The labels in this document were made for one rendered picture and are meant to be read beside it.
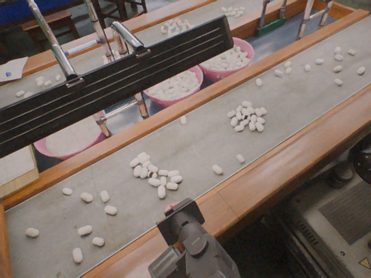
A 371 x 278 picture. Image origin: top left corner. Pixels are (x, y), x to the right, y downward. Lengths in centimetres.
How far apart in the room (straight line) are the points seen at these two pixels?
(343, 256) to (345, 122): 46
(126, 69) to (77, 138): 49
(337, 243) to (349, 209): 15
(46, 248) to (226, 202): 50
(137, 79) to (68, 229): 47
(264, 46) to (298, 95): 45
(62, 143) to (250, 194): 68
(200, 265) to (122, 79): 38
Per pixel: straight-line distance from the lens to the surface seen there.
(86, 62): 130
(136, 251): 65
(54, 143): 98
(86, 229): 72
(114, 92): 51
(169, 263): 47
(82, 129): 96
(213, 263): 37
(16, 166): 93
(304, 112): 94
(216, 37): 60
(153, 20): 145
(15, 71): 140
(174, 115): 84
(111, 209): 71
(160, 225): 54
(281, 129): 86
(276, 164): 74
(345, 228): 106
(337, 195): 111
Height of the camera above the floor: 138
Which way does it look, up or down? 53 degrees down
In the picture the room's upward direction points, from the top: 8 degrees counter-clockwise
